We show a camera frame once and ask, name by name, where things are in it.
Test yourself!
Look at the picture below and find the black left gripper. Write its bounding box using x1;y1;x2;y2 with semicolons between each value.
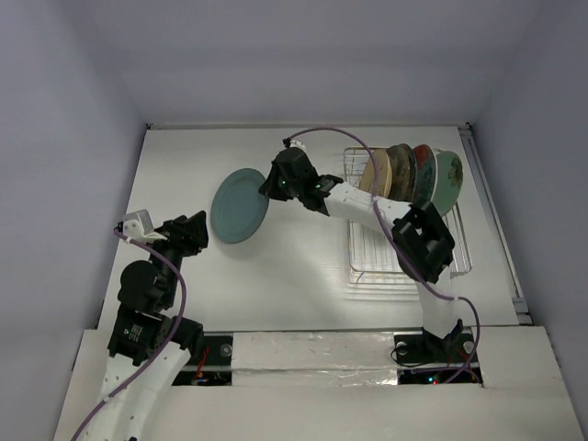
146;209;208;305

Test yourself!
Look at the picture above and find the light blue plate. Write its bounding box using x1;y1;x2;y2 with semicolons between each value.
210;168;269;244

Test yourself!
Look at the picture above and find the beige bird pattern plate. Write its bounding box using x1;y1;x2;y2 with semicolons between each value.
358;149;392;198

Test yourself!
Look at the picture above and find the dark brown patterned plate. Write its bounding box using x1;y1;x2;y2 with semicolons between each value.
387;143;416;202

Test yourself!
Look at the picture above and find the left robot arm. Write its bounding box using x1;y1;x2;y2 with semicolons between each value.
73;209;209;440

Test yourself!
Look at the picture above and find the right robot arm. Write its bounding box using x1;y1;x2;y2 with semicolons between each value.
259;147;463;360

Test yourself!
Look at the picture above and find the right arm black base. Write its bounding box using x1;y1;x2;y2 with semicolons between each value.
390;334;474;368

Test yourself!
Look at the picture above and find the white foam block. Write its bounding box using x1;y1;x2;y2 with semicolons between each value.
231;332;399;388

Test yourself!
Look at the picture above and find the red and teal plate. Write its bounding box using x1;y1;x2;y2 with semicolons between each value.
412;144;437;202

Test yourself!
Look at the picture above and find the green floral plate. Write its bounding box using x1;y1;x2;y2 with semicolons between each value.
432;151;464;217

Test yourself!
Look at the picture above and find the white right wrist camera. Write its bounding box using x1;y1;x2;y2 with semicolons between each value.
282;138;307;152

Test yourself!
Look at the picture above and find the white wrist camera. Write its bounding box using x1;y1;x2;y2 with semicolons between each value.
115;209;165;243
282;138;307;152

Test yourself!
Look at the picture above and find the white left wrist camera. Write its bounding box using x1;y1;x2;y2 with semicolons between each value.
115;209;165;243

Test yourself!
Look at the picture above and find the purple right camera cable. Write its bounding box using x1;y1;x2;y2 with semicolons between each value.
283;127;482;385

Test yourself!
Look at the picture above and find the purple camera cable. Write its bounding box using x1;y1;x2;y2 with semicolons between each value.
283;127;482;385
66;224;188;441

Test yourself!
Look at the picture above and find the metal wire dish rack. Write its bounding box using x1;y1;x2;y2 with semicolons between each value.
343;146;472;284

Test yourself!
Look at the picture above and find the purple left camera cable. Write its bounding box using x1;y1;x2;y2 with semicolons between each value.
66;224;188;441

